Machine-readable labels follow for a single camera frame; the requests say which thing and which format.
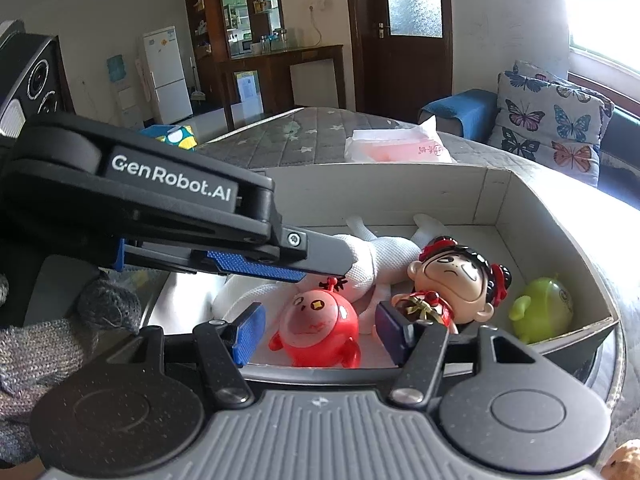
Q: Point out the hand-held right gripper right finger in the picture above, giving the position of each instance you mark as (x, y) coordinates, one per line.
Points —
(390, 332)

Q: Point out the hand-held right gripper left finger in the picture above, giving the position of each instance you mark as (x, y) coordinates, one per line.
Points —
(250, 332)

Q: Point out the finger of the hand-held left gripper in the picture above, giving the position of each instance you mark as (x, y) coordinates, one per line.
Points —
(325, 257)
(250, 265)

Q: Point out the white rabbit plush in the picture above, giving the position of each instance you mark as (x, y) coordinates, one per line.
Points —
(385, 260)

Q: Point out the red round toy figure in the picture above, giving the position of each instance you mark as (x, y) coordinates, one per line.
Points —
(315, 320)

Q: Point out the black-haired doll figure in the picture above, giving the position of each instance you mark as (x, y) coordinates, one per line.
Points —
(455, 280)

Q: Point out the green round toy figure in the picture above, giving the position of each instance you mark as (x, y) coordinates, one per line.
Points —
(545, 310)

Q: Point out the cardboard box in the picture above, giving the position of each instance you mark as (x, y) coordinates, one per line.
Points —
(540, 240)

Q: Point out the person's left hand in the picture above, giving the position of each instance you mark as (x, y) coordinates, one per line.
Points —
(45, 355)

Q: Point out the blue dotted tissue box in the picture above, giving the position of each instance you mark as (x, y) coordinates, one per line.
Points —
(172, 135)

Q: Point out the white tissue pack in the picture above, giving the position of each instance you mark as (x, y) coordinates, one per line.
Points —
(395, 145)

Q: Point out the white refrigerator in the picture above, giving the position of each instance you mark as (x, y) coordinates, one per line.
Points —
(167, 75)

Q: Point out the blue sign on cabinet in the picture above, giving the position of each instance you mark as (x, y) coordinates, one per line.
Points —
(247, 87)

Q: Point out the dark wooden cabinet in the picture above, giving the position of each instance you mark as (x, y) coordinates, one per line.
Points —
(280, 75)

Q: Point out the blue sofa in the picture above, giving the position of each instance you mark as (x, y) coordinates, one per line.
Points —
(460, 110)

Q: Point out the wooden door with glass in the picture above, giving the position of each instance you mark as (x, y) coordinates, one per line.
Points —
(410, 60)

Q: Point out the butterfly print pillow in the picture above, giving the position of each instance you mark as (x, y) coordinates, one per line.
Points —
(550, 120)

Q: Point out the orange peanut toy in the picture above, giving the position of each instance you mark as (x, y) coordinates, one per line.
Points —
(625, 462)

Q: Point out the window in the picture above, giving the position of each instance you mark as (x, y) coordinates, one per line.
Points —
(607, 15)

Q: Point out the teal wall poster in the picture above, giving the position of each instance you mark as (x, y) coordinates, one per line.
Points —
(116, 68)

